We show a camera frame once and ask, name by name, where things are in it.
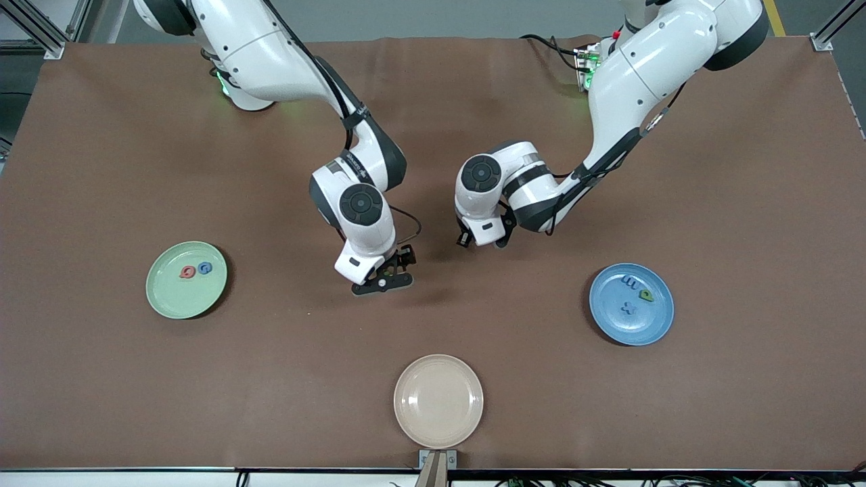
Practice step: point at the blue letter m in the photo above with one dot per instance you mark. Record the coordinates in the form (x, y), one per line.
(629, 281)

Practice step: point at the blue letter x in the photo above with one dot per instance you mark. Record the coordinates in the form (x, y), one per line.
(629, 308)

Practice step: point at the green lowercase letter with hole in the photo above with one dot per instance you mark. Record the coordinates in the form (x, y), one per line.
(645, 295)

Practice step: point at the blue letter G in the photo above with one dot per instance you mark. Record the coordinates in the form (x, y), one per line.
(201, 268)

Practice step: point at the pink letter Q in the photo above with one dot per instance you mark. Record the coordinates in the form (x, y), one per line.
(183, 272)

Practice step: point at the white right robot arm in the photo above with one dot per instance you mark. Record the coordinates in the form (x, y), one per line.
(270, 47)

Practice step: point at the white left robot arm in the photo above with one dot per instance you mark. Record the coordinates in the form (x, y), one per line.
(636, 67)

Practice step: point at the beige plate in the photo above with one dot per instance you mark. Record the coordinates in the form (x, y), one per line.
(438, 401)

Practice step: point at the blue plate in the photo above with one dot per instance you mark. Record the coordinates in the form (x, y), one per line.
(649, 325)

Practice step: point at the green plate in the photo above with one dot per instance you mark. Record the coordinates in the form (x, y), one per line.
(176, 297)

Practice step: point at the brown table cover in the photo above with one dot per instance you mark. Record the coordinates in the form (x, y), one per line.
(135, 169)

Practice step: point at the white table edge strip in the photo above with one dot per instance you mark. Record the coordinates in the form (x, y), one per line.
(135, 479)

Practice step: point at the camera mount post with bracket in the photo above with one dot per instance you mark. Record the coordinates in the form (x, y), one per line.
(436, 470)

